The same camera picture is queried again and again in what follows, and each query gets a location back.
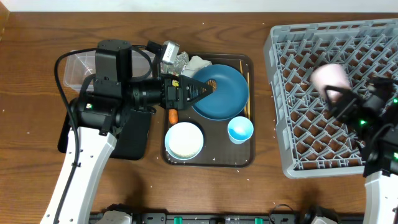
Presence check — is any dark blue plate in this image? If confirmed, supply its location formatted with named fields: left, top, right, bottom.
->
left=192, top=64, right=249, bottom=121

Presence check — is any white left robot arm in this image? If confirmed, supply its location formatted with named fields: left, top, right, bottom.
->
left=42, top=39, right=213, bottom=223

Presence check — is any clear plastic bin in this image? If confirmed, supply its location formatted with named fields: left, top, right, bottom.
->
left=63, top=48, right=155, bottom=96

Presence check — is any crumpled white tissue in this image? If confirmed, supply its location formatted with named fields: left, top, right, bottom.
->
left=182, top=56, right=212, bottom=78

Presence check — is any wooden chopstick right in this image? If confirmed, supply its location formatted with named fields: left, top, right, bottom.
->
left=246, top=72, right=251, bottom=119

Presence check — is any crumpled aluminium foil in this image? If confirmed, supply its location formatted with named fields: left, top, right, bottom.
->
left=169, top=52, right=190, bottom=76

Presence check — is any black tray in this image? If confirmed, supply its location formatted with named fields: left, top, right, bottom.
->
left=70, top=94, right=151, bottom=161

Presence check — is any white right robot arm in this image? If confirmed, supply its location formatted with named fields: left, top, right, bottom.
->
left=324, top=77, right=397, bottom=224

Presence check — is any brown serving tray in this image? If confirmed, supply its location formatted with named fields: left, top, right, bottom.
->
left=161, top=54, right=255, bottom=168

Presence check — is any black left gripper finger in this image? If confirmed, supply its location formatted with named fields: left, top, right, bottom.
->
left=185, top=90, right=213, bottom=110
left=182, top=75, right=213, bottom=91

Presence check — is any pink cup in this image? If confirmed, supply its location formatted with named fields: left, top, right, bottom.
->
left=310, top=63, right=351, bottom=99

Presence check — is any light blue cup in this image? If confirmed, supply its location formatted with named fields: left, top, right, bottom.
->
left=227, top=116, right=254, bottom=144

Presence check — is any grey dishwasher rack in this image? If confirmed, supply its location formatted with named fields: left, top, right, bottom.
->
left=264, top=19, right=397, bottom=179

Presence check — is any light blue rice bowl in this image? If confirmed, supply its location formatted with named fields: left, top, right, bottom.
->
left=164, top=122, right=204, bottom=161

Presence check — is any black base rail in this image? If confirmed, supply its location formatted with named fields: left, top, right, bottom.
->
left=88, top=204, right=364, bottom=224

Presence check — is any orange carrot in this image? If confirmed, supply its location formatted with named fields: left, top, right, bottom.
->
left=169, top=109, right=178, bottom=125

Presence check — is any brown food piece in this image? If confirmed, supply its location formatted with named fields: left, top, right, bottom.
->
left=206, top=79, right=217, bottom=91

